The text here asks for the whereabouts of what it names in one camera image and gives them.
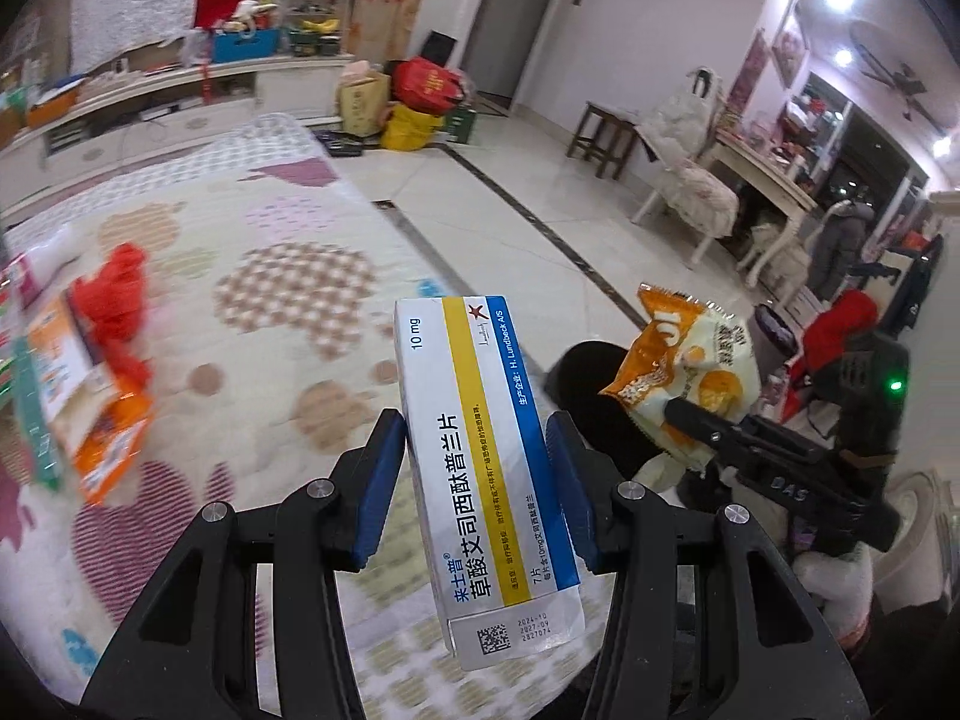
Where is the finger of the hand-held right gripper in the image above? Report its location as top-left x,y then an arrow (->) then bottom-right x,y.
660,396 -> 758,462

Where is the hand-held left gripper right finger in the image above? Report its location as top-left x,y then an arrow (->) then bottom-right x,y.
545,412 -> 856,720

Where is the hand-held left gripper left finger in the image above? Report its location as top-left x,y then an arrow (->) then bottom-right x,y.
79,406 -> 410,720

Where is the orange white snack packet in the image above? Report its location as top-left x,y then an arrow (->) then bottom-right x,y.
598,283 -> 755,466

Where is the white blue yellow medicine box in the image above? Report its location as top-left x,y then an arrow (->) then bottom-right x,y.
394,292 -> 586,672

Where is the black trash bin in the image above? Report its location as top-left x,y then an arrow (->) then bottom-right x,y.
544,341 -> 721,511

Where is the red plastic bag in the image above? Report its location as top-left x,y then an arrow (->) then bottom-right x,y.
71,242 -> 155,391

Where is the orange white box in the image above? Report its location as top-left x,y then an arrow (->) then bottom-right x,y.
26,292 -> 106,428

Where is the translucent green wipes packet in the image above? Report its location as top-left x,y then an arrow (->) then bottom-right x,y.
0,315 -> 65,492

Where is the small patterned waste bin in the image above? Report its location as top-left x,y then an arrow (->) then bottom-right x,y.
750,304 -> 800,376

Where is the red garment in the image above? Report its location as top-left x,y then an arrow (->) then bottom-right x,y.
787,289 -> 878,421

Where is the grey hanging jacket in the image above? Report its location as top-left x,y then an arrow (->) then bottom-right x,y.
810,202 -> 875,301

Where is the white floral cushioned chair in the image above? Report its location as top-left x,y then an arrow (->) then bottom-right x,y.
630,142 -> 740,267

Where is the white dressing table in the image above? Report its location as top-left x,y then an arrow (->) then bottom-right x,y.
705,124 -> 822,293

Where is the orange foil packet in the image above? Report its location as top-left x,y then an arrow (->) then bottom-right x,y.
71,375 -> 155,507

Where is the patterned patchwork quilt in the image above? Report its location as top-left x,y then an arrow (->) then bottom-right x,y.
0,112 -> 601,698

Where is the white puffer jacket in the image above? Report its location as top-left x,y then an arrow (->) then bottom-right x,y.
637,67 -> 725,166

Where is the dark wooden stool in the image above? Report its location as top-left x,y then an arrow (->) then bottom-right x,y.
566,100 -> 638,181

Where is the yellow plastic bag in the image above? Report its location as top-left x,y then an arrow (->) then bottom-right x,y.
380,103 -> 443,151

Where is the beige gift bag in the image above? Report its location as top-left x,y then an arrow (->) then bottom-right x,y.
337,60 -> 392,136

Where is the framed floral picture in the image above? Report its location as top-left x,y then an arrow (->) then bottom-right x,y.
772,0 -> 807,87

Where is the dark ceiling fan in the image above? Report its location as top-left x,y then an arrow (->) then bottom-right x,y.
847,22 -> 942,128

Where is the white plastic bottle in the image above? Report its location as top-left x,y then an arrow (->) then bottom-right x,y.
11,225 -> 85,308

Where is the red fabric bag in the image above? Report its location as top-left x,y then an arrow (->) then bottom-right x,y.
392,56 -> 466,110

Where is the white TV cabinet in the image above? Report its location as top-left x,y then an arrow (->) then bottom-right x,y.
0,52 -> 357,166

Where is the blue storage basket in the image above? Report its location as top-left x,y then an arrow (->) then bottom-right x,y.
210,28 -> 282,65

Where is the orange tray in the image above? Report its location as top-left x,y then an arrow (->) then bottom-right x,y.
26,86 -> 80,128

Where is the white quilted cloth cover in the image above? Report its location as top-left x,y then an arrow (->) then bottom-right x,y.
71,0 -> 200,72

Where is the red floral wall hanging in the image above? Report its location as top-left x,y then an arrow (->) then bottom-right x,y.
727,28 -> 773,110

